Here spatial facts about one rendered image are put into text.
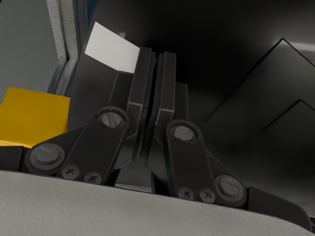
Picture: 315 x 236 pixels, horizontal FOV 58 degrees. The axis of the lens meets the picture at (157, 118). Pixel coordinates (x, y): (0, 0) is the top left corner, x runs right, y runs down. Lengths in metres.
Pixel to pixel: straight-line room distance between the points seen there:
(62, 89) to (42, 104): 0.10
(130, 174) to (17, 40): 1.06
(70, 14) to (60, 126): 0.18
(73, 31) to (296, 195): 0.43
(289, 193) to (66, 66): 0.47
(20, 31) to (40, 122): 0.84
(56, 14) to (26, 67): 0.64
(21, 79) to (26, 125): 0.67
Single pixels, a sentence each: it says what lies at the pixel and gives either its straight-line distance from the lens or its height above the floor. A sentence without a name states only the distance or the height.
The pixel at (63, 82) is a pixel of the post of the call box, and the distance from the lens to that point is 0.55.
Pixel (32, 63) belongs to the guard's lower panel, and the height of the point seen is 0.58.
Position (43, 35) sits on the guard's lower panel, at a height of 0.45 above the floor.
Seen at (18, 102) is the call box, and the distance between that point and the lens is 0.46.
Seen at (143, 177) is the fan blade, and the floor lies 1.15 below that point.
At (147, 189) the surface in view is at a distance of 0.91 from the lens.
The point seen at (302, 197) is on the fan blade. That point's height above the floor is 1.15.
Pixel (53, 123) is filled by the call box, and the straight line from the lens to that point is 0.44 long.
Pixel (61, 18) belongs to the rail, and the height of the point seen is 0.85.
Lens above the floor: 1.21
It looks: 30 degrees down
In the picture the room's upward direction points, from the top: 172 degrees counter-clockwise
